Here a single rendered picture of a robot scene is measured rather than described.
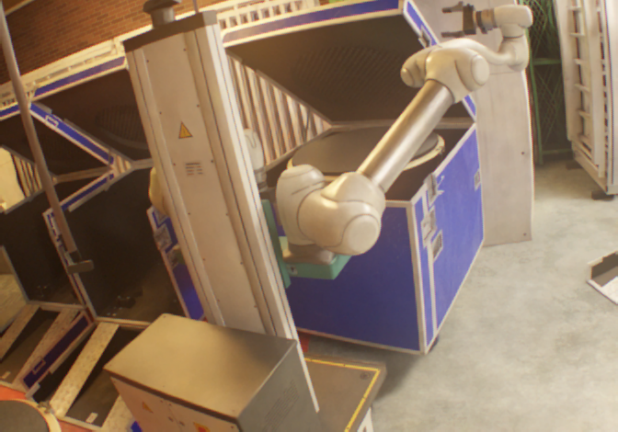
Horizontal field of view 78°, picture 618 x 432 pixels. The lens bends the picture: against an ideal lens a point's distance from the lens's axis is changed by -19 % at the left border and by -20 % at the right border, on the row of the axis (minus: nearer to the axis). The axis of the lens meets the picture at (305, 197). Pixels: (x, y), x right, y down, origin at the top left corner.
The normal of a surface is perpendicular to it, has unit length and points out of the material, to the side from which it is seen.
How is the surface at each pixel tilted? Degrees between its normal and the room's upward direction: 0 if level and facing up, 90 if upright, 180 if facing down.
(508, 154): 90
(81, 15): 90
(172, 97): 90
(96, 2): 90
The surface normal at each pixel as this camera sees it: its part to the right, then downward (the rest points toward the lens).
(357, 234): 0.40, 0.31
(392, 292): -0.54, 0.40
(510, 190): -0.21, 0.39
